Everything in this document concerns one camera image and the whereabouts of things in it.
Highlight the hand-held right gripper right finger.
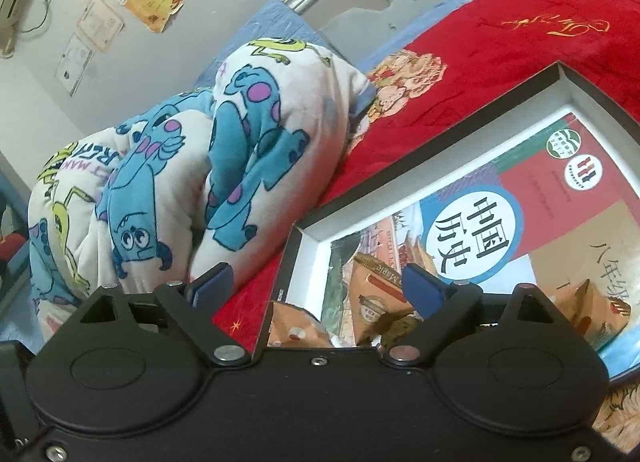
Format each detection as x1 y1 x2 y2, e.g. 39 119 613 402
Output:
377 263 587 368

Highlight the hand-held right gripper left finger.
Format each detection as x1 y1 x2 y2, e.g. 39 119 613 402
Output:
77 262 253 369

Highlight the brown triangular snack packet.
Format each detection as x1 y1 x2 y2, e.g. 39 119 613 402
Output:
269 303 331 349
549 279 632 349
349 252 417 344

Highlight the black cardboard box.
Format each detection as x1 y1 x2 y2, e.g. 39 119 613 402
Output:
252 61 640 384

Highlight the brown pine cone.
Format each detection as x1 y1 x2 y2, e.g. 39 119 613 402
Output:
359 317 427 349

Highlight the colourful textbook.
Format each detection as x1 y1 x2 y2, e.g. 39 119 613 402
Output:
320 112 640 379

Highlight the cartoon monster printed quilt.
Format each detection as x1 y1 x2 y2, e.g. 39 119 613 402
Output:
27 35 377 344

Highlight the red embroidered blanket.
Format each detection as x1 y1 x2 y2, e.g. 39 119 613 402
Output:
212 0 640 448

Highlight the small white wall certificate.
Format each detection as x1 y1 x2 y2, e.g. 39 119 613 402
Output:
53 32 95 98

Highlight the pale framed wall certificate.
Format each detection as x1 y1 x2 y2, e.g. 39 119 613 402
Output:
77 0 125 54

